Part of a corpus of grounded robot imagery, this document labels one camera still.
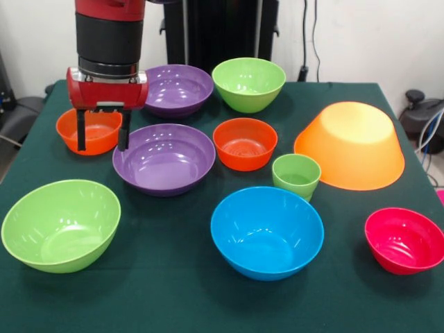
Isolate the black wall cable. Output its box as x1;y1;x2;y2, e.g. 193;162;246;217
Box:
298;0;310;83
311;0;322;83

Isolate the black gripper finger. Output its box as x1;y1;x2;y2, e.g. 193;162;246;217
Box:
117;109;132;152
76;108;87;153

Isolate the blue cable bundle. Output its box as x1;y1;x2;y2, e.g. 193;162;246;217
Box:
414;109;444;157

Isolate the blue plastic bowl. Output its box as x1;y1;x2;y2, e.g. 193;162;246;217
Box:
210;186;325;282

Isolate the purple plastic bowl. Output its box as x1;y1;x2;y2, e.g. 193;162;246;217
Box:
142;64;215;120
112;123;216;198

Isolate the green plastic bowl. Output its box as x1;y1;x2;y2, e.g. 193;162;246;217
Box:
1;178;122;275
211;57;287;114

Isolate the dark green tablecloth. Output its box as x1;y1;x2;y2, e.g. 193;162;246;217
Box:
0;79;444;333

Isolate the black pedestal foot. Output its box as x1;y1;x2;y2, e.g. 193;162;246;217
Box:
0;96;48;146
398;89;444;153

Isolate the orange-red plastic bowl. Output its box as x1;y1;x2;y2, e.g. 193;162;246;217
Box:
212;117;279;172
55;108;123;156

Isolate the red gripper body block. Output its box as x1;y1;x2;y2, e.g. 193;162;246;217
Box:
65;67;151;112

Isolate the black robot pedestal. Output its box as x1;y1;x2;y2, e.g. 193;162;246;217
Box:
159;0;280;76

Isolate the large orange plastic bowl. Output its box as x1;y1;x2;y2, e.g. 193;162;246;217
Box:
293;101;406;191

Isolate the pink plastic bowl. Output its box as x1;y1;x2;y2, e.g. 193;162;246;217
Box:
364;207;444;276

